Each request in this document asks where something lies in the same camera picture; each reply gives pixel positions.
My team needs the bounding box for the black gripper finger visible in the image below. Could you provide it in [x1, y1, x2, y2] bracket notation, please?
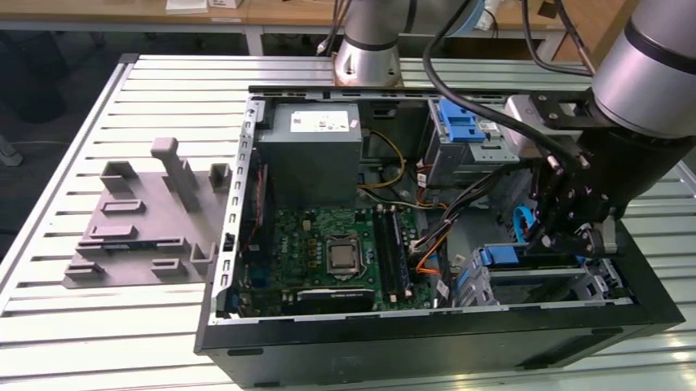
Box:
[570, 222, 619, 260]
[523, 203, 566, 254]

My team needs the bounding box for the grey metal drive cage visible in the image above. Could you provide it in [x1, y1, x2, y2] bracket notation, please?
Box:
[423, 97, 544, 189]

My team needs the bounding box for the black open PC case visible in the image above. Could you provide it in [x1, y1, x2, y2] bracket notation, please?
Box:
[193, 84, 685, 389]

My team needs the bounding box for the blue plastic drive latch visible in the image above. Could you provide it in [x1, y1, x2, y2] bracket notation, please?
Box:
[436, 99, 484, 143]

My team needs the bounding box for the brown wooden cabinet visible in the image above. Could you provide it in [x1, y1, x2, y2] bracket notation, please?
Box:
[551, 0, 639, 70]

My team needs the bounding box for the silver CPU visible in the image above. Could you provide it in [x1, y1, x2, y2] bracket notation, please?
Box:
[328, 244, 357, 269]

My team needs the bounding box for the CPU socket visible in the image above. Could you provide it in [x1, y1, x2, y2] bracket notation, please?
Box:
[323, 234, 364, 282]

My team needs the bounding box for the black graphics card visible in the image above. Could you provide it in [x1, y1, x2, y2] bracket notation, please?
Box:
[281, 287, 376, 314]

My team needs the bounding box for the green motherboard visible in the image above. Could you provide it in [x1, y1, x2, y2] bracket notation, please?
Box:
[237, 205, 435, 315]

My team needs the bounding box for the grey power supply unit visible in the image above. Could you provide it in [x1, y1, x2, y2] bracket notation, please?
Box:
[253, 101, 364, 209]

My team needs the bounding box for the grey parts rack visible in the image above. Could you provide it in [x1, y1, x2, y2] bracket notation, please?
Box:
[61, 136, 233, 291]

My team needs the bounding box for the wooden desk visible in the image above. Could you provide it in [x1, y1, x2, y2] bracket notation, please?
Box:
[0, 0, 576, 54]

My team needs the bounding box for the blue data wire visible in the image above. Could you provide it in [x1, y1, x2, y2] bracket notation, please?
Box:
[511, 205, 540, 245]

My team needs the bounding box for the black cable bundle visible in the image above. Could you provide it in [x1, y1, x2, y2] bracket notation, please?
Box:
[412, 169, 526, 253]

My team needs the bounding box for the orange wire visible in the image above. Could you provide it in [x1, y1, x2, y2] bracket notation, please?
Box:
[415, 244, 442, 278]

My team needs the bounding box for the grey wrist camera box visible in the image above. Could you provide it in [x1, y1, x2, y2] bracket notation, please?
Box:
[502, 96, 552, 160]

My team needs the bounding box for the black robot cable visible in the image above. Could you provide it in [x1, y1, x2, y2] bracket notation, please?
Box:
[519, 0, 596, 78]
[420, 0, 591, 170]

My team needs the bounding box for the yellow wire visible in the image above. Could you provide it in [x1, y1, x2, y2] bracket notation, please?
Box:
[356, 130, 405, 191]

